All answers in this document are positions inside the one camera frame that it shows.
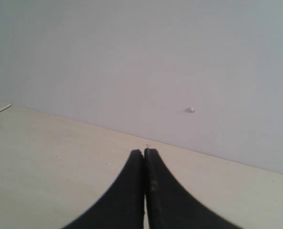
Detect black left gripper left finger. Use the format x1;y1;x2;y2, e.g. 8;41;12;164
65;150;144;229

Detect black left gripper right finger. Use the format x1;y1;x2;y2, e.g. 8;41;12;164
144;148;239;229

